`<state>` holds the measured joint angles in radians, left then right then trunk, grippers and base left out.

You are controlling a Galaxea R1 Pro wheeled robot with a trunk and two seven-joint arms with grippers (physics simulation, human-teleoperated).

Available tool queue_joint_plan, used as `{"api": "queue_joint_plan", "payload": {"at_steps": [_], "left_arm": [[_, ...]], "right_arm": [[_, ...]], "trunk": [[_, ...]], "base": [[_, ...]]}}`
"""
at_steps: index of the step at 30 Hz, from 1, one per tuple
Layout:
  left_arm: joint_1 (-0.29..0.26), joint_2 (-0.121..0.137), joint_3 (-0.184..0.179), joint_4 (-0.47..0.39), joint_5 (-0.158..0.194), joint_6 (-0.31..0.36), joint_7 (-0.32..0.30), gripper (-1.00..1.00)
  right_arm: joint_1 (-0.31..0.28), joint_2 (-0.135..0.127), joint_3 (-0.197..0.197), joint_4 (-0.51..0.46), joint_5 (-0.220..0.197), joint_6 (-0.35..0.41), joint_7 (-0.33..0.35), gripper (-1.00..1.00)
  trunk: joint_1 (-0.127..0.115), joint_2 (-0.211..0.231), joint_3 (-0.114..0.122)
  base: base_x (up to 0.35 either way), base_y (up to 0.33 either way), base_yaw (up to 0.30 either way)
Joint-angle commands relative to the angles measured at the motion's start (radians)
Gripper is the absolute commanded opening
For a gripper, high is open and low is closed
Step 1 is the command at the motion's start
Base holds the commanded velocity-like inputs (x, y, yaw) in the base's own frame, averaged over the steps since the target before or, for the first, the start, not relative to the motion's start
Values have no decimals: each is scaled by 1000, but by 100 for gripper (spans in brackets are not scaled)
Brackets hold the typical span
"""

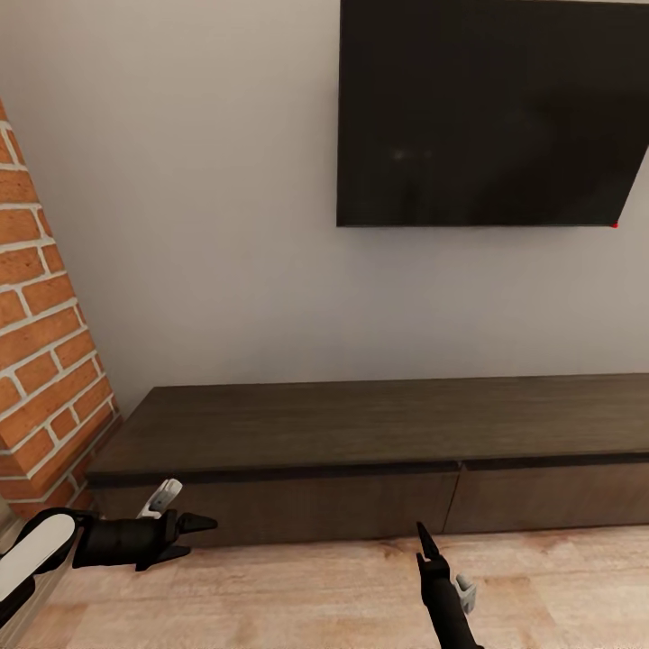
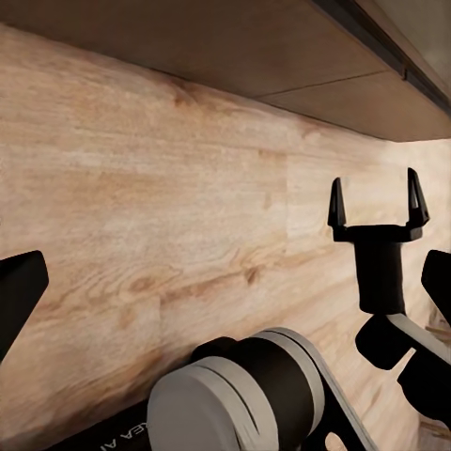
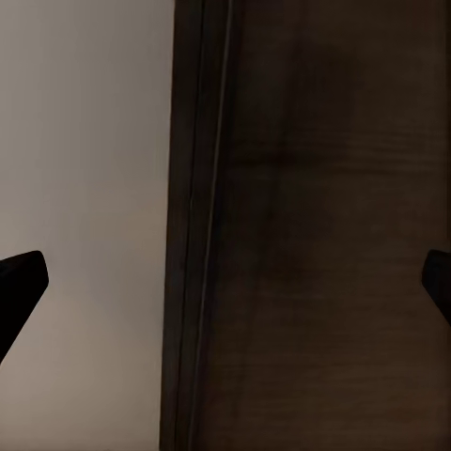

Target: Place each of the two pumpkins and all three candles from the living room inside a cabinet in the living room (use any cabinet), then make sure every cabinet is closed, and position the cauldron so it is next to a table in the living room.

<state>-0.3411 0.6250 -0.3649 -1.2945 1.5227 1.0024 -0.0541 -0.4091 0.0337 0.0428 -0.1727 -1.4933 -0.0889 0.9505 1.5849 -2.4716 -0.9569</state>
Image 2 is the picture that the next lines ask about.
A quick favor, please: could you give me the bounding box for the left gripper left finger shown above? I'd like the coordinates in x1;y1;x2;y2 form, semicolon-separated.
0;250;49;362

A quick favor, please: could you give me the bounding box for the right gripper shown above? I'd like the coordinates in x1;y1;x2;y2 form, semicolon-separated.
328;168;429;288

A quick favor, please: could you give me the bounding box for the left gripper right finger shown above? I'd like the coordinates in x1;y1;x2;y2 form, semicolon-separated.
421;249;451;326

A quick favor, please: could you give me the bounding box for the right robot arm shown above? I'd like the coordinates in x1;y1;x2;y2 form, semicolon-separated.
328;168;451;429

